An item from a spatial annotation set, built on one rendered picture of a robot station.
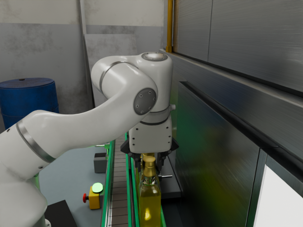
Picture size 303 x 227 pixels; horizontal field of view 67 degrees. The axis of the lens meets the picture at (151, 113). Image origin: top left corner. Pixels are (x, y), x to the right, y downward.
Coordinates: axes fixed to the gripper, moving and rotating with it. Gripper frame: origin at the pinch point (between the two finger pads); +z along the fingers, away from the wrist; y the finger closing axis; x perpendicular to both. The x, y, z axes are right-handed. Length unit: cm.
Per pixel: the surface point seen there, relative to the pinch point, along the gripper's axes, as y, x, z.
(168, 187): -11.2, -16.5, 32.5
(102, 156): 18, -51, 47
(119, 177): 8.7, -25.7, 35.1
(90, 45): 46, -291, 61
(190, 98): -12.2, -10.1, -12.8
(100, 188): 16.9, -23.0, 37.8
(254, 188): -11.9, 22.5, -17.2
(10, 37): 139, -264, 42
